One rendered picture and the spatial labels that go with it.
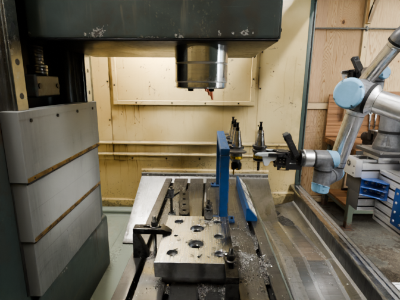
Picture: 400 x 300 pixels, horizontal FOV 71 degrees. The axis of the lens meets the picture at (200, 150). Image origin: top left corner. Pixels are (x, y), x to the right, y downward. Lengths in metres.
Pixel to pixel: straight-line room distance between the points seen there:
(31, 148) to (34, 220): 0.19
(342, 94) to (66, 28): 0.96
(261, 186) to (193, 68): 1.29
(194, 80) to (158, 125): 1.16
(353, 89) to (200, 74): 0.62
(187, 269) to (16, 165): 0.53
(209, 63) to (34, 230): 0.64
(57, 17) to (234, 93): 1.27
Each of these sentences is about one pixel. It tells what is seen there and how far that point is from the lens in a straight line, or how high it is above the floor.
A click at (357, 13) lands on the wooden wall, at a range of 3.93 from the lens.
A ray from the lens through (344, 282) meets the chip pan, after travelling 1.45.
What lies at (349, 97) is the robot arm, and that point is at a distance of 1.21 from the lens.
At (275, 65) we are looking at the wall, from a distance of 1.94.
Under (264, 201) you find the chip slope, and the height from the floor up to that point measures 0.76.
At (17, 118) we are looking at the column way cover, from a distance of 0.79.
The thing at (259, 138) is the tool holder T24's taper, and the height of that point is 1.26.
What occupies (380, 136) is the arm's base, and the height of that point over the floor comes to 1.23.
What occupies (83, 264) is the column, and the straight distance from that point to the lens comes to 1.26.
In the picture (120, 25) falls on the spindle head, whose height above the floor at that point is 1.62.
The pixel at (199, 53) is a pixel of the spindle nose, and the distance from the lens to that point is 0.81.
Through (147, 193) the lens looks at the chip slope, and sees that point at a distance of 1.91.
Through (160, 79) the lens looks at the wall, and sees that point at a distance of 1.91.
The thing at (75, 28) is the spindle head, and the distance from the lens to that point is 0.84.
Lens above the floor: 1.48
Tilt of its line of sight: 13 degrees down
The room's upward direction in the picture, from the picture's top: straight up
